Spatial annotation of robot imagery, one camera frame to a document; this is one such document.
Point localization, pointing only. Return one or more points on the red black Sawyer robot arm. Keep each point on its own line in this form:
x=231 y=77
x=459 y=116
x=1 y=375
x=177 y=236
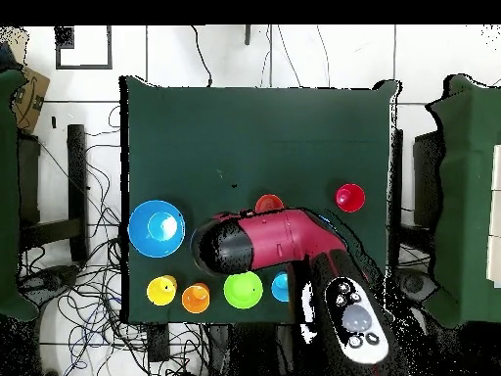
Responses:
x=282 y=239

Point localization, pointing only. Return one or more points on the dark green tablecloth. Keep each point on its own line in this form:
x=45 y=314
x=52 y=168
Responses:
x=254 y=137

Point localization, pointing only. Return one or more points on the green bowl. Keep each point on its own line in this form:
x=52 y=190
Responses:
x=242 y=291

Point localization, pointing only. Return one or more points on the blue cup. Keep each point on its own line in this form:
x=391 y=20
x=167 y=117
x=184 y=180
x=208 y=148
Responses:
x=280 y=290

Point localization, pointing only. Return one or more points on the red cup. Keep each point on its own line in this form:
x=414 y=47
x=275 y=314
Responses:
x=350 y=197

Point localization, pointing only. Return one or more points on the light orange cup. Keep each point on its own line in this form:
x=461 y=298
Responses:
x=195 y=298

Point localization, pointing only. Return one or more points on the large blue bowl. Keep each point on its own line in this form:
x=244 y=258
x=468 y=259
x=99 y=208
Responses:
x=141 y=235

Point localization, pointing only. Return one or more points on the yellow cup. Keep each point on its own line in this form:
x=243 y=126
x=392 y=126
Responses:
x=161 y=290

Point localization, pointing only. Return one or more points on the black power strip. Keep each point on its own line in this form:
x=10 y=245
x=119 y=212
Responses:
x=158 y=342

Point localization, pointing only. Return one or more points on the short dark bar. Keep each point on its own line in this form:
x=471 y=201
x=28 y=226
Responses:
x=247 y=35

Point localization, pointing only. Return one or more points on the black metal stand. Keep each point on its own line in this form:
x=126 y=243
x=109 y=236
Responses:
x=426 y=180
x=77 y=176

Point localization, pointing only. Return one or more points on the green cloth side table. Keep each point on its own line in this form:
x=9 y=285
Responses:
x=8 y=196
x=465 y=196

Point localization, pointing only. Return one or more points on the cardboard box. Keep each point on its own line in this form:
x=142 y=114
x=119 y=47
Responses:
x=31 y=98

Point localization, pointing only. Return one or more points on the white box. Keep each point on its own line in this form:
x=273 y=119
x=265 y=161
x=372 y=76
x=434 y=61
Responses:
x=496 y=219

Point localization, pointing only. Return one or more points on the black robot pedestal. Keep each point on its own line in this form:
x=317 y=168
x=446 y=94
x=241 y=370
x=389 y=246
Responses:
x=250 y=352

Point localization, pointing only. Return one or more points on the grey pedestal foot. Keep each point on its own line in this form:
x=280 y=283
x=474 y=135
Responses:
x=417 y=284
x=51 y=279

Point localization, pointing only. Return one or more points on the black square floor frame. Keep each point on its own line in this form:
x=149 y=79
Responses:
x=84 y=67

